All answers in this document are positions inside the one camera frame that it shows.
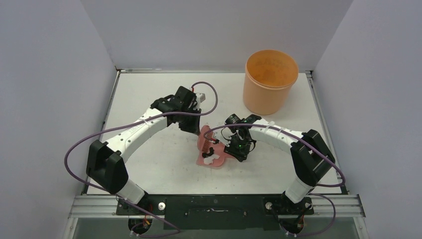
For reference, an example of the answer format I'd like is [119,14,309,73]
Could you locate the pink plastic dustpan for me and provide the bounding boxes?
[196,143,234,168]

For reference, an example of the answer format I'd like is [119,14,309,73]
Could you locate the white paper scrap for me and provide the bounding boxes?
[203,157,220,165]

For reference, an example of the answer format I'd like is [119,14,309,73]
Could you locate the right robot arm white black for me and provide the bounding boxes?
[224,114,335,214]

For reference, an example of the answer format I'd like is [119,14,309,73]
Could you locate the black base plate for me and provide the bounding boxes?
[115,194,317,231]

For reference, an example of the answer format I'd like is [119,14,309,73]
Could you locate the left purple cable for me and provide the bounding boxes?
[64,81,219,239]

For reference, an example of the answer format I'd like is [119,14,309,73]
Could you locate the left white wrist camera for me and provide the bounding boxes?
[196,93,206,103]

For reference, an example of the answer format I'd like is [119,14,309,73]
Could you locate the orange plastic bucket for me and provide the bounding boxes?
[243,49,299,116]

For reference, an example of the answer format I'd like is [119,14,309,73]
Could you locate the black paper scrap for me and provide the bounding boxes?
[202,147,214,158]

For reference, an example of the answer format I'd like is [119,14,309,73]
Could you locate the pink plastic hand brush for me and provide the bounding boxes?
[197,125,212,157]

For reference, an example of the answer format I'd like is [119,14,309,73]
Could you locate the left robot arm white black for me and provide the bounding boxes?
[86,86,205,215]

